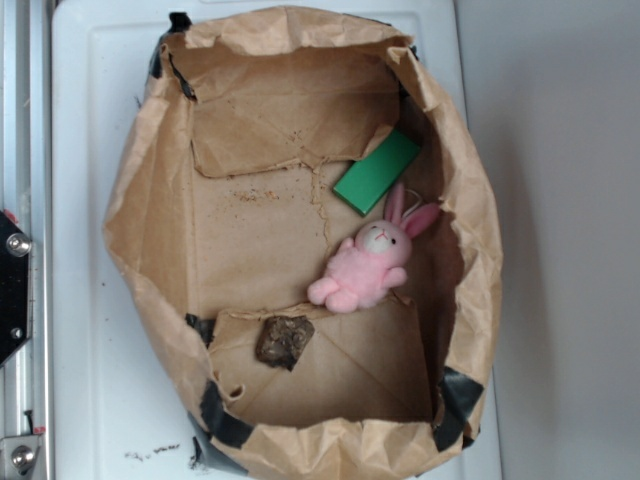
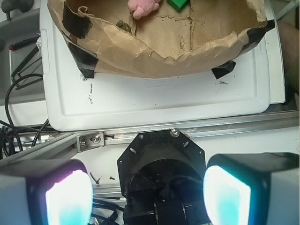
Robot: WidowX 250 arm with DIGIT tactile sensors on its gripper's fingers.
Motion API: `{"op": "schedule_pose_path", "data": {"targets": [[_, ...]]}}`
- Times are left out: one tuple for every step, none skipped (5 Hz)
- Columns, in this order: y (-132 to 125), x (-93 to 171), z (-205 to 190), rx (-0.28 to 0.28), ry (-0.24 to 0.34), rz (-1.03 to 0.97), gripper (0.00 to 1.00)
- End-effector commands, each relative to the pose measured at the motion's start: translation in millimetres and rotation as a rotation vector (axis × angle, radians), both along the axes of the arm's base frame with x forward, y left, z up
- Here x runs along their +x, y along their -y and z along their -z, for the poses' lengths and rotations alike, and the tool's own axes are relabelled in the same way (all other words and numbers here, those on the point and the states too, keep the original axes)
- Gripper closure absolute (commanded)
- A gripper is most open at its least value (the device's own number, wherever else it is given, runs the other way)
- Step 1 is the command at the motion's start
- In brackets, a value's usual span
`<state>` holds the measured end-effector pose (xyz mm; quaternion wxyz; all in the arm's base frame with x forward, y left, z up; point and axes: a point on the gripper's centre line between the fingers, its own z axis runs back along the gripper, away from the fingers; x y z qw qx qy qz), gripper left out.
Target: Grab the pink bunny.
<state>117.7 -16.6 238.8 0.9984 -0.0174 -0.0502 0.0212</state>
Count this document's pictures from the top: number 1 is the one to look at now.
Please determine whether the pink plush bunny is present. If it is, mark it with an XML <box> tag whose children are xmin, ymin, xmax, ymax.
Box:
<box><xmin>307</xmin><ymin>183</ymin><xmax>440</xmax><ymax>313</ymax></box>

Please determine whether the green rectangular block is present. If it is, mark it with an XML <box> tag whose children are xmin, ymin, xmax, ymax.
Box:
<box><xmin>333</xmin><ymin>130</ymin><xmax>421</xmax><ymax>217</ymax></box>

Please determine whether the white plastic tray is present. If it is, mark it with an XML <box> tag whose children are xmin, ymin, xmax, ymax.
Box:
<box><xmin>48</xmin><ymin>0</ymin><xmax>504</xmax><ymax>480</ymax></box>

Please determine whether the black mounting bracket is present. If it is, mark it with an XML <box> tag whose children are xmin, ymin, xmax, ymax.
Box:
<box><xmin>0</xmin><ymin>210</ymin><xmax>33</xmax><ymax>367</ymax></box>

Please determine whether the aluminium frame rail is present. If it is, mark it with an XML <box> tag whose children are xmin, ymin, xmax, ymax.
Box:
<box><xmin>1</xmin><ymin>1</ymin><xmax>55</xmax><ymax>479</ymax></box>

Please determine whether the silver corner bracket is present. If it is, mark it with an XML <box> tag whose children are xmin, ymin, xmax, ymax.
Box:
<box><xmin>1</xmin><ymin>435</ymin><xmax>41</xmax><ymax>480</ymax></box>

